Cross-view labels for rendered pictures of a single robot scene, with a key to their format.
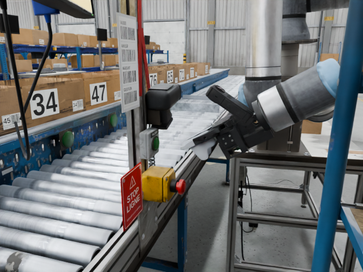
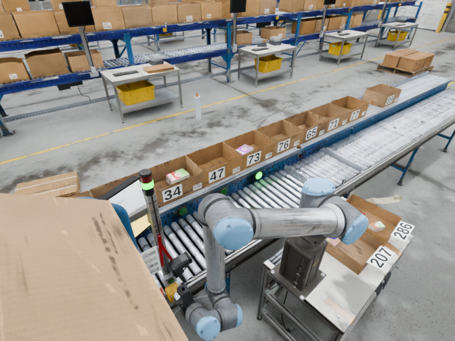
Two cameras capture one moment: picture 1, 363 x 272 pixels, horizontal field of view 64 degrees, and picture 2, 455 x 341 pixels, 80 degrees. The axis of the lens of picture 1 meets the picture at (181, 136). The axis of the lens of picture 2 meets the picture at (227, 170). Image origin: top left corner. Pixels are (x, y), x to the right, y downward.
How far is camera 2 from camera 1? 135 cm
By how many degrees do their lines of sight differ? 38
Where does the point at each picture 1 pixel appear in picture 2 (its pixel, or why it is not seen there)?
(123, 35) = (145, 257)
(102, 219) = not seen: hidden behind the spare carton
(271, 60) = (212, 287)
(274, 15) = (212, 273)
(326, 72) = (198, 327)
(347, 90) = not seen: outside the picture
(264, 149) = (282, 275)
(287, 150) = (294, 285)
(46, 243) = not seen: hidden behind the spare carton
